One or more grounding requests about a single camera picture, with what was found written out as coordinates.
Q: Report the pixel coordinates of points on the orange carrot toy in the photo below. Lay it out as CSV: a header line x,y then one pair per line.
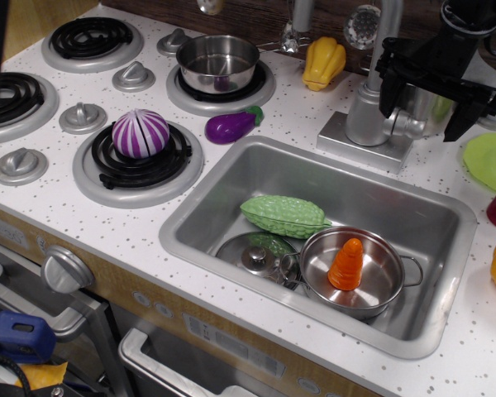
x,y
346,269

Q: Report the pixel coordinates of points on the back right stove burner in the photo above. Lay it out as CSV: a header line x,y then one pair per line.
x,y
256,93

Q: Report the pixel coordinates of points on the steel pot lid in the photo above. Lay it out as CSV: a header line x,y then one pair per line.
x,y
263,254

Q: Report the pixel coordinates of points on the stove burner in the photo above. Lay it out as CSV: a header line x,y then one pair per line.
x,y
256,93
91,45
27,103
112,179

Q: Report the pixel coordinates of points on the silver stove knob middle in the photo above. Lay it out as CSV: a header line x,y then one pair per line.
x,y
133,78

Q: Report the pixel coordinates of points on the front right stove burner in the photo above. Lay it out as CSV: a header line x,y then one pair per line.
x,y
112,179

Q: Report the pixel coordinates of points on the yellow cloth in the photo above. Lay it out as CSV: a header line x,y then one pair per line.
x,y
44,375

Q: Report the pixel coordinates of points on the silver oven dial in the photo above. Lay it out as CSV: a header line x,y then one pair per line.
x,y
63,272

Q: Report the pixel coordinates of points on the silver oven door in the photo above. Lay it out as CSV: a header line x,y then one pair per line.
x,y
165,365

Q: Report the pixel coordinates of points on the hanging steel skimmer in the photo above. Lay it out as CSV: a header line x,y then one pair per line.
x,y
360,28

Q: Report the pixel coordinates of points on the hanging steel spoon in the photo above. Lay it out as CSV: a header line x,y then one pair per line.
x,y
210,7

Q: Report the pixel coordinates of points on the yellow bell pepper toy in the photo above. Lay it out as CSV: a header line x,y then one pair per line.
x,y
325,59

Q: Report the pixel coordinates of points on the purple white onion toy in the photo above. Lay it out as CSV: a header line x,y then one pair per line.
x,y
140,134

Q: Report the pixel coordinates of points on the silver stove knob back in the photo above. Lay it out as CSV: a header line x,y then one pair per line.
x,y
169,44

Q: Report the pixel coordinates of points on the steel pot on burner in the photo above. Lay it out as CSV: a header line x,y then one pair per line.
x,y
220,64

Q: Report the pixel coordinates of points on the silver stove knob lower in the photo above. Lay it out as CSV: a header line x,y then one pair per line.
x,y
82,118

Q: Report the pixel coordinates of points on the silver toy faucet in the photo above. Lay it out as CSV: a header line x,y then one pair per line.
x,y
358,136

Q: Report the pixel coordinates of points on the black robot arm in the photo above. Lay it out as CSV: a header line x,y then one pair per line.
x,y
475,19

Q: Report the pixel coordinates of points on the silver faucet lever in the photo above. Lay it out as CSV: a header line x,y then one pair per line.
x,y
403,123

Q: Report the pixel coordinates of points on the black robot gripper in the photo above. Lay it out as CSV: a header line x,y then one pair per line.
x,y
449,65

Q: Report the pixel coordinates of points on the steel pot in sink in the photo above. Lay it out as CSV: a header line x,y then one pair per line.
x,y
385,273

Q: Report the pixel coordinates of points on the steel cup behind faucet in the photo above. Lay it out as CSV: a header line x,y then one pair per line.
x,y
424,105

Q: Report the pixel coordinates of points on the hanging clear utensil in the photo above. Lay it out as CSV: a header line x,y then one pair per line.
x,y
291,42

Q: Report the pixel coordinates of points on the green bitter melon toy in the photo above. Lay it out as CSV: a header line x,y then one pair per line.
x,y
285,216

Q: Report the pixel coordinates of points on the green plastic plate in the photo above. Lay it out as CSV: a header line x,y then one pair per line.
x,y
480,159

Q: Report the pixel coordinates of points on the blue clamp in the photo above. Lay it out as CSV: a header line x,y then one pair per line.
x,y
26,339

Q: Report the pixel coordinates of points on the silver stove knob front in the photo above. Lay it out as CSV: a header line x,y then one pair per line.
x,y
22,166

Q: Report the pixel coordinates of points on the front left stove burner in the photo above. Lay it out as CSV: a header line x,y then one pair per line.
x,y
27,103

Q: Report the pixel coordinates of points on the back left stove burner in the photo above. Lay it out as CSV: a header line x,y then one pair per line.
x,y
91,45

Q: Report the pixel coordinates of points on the purple eggplant toy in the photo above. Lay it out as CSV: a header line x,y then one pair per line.
x,y
228,128

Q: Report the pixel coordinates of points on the silver stove knob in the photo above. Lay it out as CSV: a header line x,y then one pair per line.
x,y
82,118
22,166
169,44
133,78

